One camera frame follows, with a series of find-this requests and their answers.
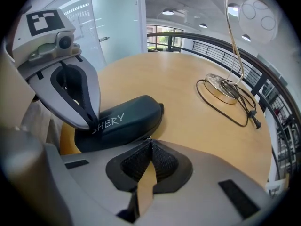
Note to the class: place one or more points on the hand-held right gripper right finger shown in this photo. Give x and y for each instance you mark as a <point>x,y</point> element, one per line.
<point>207,173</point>

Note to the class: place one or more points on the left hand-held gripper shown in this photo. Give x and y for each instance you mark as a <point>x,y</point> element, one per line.
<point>40,41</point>

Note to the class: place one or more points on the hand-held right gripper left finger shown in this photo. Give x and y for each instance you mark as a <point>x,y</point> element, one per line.
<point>94,185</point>

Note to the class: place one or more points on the black zippered glasses case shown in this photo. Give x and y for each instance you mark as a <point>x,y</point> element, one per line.
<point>131,116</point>

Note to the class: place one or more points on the person's left forearm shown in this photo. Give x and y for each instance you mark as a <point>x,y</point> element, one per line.
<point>14,98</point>

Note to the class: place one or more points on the person's grey printed t-shirt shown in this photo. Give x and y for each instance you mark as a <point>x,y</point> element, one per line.
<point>40,123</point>

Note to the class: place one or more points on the gold desk lamp glass globe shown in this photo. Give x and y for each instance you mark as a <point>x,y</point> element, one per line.
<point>221,92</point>

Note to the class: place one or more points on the dark framed window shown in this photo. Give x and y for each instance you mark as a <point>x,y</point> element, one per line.
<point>164,37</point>

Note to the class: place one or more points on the black pendant ceiling light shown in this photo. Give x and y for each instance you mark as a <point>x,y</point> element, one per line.
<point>168,12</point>
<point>203,25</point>
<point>246,37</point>
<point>233,6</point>

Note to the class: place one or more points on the round wooden table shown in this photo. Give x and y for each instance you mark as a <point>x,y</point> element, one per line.
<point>200,36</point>

